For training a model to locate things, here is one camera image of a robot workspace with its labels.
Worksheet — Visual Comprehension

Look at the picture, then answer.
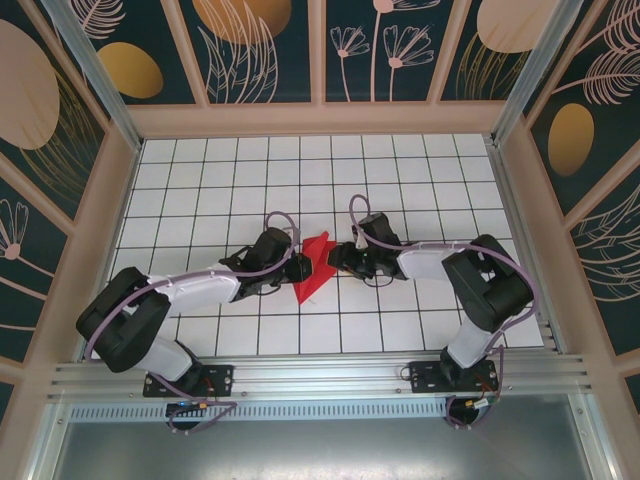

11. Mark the red paper sheet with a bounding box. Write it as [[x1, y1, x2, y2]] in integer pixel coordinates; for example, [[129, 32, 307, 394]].
[[292, 230, 337, 306]]

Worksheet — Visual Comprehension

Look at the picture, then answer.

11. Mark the grey metal sheet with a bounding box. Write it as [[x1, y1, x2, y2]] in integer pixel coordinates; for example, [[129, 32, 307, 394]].
[[27, 392, 619, 480]]

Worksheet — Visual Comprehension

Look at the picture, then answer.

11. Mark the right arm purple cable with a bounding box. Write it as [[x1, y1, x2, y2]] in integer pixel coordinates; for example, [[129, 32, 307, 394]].
[[348, 194, 544, 431]]

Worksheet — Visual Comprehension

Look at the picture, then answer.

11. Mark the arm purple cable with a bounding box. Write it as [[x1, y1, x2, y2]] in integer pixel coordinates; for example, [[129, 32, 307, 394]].
[[348, 194, 544, 431], [85, 211, 302, 436]]

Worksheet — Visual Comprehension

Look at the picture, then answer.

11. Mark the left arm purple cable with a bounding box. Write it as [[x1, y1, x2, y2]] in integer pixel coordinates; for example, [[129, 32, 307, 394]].
[[85, 211, 302, 436]]

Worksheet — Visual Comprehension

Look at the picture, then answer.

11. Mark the aluminium mounting rail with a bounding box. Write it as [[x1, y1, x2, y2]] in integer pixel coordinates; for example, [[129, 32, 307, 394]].
[[47, 353, 596, 401]]

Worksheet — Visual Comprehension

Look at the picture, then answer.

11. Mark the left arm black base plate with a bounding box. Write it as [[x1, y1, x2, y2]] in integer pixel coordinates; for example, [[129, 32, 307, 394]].
[[143, 364, 236, 399]]

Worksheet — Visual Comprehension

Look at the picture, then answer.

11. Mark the aluminium side rail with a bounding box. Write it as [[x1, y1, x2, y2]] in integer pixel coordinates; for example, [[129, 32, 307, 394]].
[[485, 139, 566, 354]]

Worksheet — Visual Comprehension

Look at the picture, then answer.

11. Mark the slotted cable duct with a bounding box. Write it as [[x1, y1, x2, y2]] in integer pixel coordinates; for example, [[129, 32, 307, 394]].
[[69, 399, 451, 422]]

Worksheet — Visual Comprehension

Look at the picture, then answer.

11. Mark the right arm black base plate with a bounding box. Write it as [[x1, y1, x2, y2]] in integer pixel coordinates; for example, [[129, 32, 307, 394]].
[[408, 360, 501, 394]]

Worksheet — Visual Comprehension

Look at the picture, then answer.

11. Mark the aluminium corner post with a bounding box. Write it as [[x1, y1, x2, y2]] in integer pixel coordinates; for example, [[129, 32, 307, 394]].
[[487, 0, 586, 146], [39, 0, 146, 151]]

